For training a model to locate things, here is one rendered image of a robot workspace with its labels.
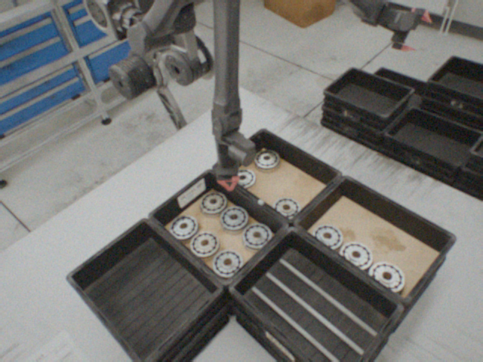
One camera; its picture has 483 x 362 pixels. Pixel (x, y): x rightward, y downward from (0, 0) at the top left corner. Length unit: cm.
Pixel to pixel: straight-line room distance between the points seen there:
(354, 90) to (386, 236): 133
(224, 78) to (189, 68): 59
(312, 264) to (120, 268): 64
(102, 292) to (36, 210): 160
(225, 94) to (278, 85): 244
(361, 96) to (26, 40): 202
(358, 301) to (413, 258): 24
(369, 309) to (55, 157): 252
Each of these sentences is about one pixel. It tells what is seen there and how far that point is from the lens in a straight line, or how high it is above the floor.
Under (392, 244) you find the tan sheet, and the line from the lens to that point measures 149.
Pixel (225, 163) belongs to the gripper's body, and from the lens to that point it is 121.
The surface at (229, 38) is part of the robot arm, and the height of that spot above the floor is 153.
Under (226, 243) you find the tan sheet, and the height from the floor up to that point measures 83.
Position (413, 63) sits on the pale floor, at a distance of 384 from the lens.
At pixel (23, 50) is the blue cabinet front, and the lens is 298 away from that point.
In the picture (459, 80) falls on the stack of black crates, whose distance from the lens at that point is 284.
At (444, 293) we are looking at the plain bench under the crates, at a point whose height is 70.
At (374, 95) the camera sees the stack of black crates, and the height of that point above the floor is 49.
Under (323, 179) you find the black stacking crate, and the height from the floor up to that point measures 86.
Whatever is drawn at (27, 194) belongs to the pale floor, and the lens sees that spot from 312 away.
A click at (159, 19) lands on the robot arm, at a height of 151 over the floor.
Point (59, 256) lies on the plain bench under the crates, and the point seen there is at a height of 70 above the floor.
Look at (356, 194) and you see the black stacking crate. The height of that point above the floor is 88.
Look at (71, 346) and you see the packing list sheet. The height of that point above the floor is 70.
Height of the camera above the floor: 204
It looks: 48 degrees down
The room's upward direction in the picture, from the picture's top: 6 degrees counter-clockwise
